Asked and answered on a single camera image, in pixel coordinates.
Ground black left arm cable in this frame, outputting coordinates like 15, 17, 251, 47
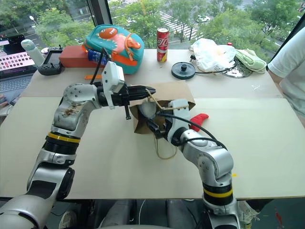
89, 47, 112, 84

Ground green folded cloth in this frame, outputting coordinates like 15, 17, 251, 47
234, 48, 267, 74

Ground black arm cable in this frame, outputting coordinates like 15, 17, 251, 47
89, 47, 112, 84
157, 111, 228, 151

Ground teal dinosaur backpack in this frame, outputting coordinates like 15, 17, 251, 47
81, 23, 145, 75

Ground white sneaker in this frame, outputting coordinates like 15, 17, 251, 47
237, 200, 261, 225

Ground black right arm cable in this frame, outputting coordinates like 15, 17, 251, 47
157, 111, 228, 151

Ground red plush toy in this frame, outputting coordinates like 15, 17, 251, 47
189, 113, 210, 132

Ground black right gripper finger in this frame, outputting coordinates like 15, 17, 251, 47
152, 127, 166, 140
146, 119, 161, 133

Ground black round lid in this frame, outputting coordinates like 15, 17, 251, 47
171, 61, 196, 80

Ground grey plush toy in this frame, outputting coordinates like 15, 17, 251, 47
139, 101, 158, 119

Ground red cola can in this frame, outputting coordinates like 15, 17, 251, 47
156, 27, 170, 63

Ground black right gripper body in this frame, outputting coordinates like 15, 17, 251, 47
154, 117, 173, 142

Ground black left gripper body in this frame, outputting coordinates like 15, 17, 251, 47
93, 82, 134, 122

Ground black window frame post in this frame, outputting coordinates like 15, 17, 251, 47
86, 0, 113, 26

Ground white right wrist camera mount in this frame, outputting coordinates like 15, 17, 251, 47
165, 99, 193, 142

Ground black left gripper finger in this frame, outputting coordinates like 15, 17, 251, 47
128, 92, 153, 101
128, 85, 157, 94

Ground white plastic bag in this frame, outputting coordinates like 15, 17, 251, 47
191, 38, 237, 73

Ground blue patterned bottle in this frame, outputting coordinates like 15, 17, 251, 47
87, 49, 108, 65

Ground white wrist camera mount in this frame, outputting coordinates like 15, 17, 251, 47
165, 99, 193, 142
101, 61, 126, 110

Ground open laptop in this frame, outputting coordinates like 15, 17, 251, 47
0, 34, 39, 107

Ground person in white t-shirt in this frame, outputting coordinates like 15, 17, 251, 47
266, 23, 305, 126

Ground black remote controller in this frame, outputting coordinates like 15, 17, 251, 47
38, 47, 65, 76

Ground orange rectangular box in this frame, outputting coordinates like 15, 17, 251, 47
59, 45, 102, 69

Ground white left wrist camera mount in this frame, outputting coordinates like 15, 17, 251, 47
101, 61, 126, 110

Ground white grey handheld device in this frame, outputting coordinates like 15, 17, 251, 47
20, 39, 46, 67

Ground brown paper bag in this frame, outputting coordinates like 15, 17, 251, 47
129, 81, 197, 160

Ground round metal rack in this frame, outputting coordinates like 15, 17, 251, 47
218, 56, 254, 78

